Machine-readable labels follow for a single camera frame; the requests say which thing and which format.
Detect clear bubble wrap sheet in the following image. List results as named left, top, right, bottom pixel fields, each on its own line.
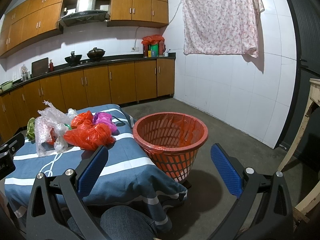
left=35, top=100, right=59, bottom=157

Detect large orange plastic bag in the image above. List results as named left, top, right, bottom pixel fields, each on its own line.
left=63, top=120, right=115, bottom=151

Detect red plastic trash basket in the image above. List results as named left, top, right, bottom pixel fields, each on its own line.
left=133, top=112, right=208, bottom=183

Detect wooden lower kitchen cabinets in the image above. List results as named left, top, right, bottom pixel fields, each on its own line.
left=1, top=57, right=175, bottom=142

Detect wooden kitchen cabinets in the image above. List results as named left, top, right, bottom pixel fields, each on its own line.
left=1, top=57, right=175, bottom=142
left=1, top=0, right=169, bottom=58

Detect wooden upper kitchen cabinets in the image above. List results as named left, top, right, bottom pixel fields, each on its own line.
left=1, top=0, right=169, bottom=58

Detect cream wooden table leg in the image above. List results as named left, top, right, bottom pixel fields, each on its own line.
left=278, top=76, right=319, bottom=223

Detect green paw print bag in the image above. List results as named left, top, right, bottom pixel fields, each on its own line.
left=26, top=118, right=35, bottom=141

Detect clear plastic bag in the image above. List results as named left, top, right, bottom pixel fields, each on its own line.
left=53, top=108, right=77, bottom=153

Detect blue jeans knee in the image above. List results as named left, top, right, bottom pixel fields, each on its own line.
left=67, top=205, right=158, bottom=240

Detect green basin on counter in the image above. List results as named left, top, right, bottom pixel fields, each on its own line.
left=0, top=80, right=13, bottom=92

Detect small orange plastic bag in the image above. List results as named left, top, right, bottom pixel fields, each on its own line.
left=71, top=111, right=93, bottom=129

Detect clear jar on counter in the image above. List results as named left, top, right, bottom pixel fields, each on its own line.
left=20, top=65, right=30, bottom=81

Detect blue white striped tablecloth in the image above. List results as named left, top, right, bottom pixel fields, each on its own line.
left=4, top=104, right=188, bottom=232

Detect magenta plastic bag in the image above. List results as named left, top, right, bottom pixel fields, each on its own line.
left=93, top=112, right=117, bottom=134

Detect dark cutting board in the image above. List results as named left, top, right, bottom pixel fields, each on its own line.
left=31, top=57, right=49, bottom=77

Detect red bottle on counter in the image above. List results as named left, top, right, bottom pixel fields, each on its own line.
left=49, top=59, right=54, bottom=72

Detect black lidded pot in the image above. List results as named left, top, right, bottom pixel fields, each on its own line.
left=87, top=47, right=105, bottom=61

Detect steel range hood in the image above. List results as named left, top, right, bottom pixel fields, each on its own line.
left=58, top=0, right=111, bottom=28

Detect white cup on counter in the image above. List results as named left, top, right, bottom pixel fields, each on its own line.
left=163, top=49, right=170, bottom=57

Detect red bag with containers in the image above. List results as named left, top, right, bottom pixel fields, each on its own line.
left=141, top=35, right=165, bottom=57

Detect pink floral hanging cloth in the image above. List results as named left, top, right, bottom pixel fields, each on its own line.
left=181, top=0, right=264, bottom=58

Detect black wok with handle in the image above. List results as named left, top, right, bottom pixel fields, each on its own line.
left=65, top=51, right=82, bottom=66

